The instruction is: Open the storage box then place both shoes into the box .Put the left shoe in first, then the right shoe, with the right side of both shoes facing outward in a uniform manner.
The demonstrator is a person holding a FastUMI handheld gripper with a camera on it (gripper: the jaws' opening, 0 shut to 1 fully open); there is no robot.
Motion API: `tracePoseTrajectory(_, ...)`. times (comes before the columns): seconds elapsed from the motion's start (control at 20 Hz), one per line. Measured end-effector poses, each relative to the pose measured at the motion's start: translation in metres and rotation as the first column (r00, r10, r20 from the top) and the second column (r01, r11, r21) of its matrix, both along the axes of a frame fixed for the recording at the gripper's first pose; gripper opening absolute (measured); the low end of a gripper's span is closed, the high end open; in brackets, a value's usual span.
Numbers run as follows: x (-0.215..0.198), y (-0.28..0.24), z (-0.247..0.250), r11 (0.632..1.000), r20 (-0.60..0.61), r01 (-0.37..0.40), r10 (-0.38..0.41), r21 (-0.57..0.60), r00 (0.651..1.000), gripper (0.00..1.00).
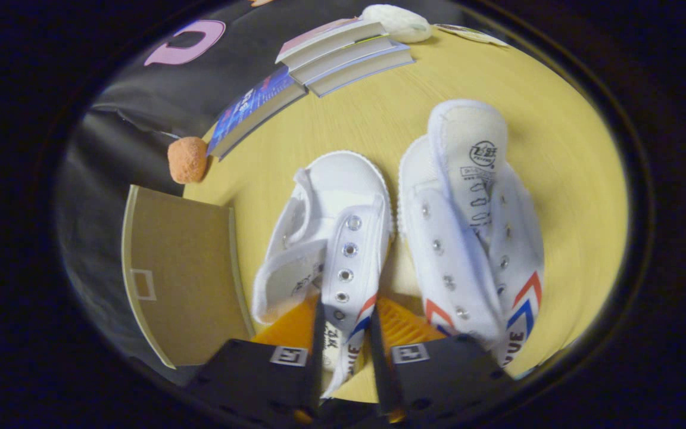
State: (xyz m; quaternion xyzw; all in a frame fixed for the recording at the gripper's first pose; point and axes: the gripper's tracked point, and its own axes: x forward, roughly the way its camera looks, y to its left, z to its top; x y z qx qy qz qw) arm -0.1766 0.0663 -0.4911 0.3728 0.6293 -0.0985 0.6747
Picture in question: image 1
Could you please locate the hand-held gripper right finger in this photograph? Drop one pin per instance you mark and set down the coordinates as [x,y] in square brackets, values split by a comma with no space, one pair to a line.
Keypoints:
[382,381]

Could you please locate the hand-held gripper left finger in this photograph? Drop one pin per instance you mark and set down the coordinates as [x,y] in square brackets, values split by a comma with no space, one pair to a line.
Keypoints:
[317,381]

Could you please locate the white canvas shoe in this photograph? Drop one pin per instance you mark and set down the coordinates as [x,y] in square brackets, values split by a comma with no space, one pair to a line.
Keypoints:
[331,196]
[456,262]

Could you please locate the beige fabric storage box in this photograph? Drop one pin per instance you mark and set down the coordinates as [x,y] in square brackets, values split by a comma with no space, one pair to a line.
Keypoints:
[182,280]

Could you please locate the orange rough sponge ball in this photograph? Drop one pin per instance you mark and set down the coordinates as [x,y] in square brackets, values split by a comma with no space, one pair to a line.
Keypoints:
[188,159]

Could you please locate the blue cover book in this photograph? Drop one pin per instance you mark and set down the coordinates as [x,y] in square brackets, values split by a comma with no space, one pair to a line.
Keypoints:
[248,107]

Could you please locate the black backdrop cloth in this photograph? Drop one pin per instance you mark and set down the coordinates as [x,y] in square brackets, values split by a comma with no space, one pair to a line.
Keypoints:
[117,155]

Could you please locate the small printed card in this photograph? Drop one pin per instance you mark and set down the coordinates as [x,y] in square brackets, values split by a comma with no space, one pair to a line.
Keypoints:
[468,34]

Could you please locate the white plush toy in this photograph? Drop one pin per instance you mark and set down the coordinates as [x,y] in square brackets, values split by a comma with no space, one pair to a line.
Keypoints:
[396,22]

